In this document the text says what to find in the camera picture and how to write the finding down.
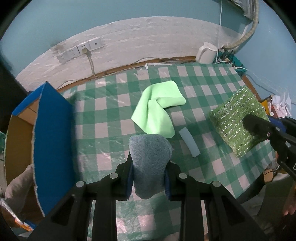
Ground white rubbish bags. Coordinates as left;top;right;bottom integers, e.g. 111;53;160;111
268;92;292;118

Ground blue cardboard box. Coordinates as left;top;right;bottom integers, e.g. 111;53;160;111
4;82;75;225

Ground white plastic stick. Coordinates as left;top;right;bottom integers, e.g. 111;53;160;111
145;63;172;69

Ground person's hand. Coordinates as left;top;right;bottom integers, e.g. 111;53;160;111
283;196;296;216

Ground white electric kettle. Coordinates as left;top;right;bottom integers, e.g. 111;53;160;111
195;42;218;64

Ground grey towel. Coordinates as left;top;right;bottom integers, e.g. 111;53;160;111
2;164;35;219

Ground green microfibre cloth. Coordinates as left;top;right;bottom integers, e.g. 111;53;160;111
131;80;186;138

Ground grey plug cable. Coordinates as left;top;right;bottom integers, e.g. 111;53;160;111
82;48;105;78

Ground green checkered tablecloth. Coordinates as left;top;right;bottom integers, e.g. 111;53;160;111
56;62;278;241

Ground white hanging cable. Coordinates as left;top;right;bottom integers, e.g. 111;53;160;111
215;0;223;64

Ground blue-grey cloth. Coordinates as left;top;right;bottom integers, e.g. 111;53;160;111
128;134;173;199

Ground white wall socket strip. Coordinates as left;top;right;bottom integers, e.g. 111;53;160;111
57;37;103;64

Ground white foam strip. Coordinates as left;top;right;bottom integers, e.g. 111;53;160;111
179;128;200;158

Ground silver insulated pipe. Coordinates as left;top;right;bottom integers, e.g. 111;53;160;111
222;0;260;50

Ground green glitter sponge mat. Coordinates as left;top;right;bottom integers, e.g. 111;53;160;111
209;85;269;157

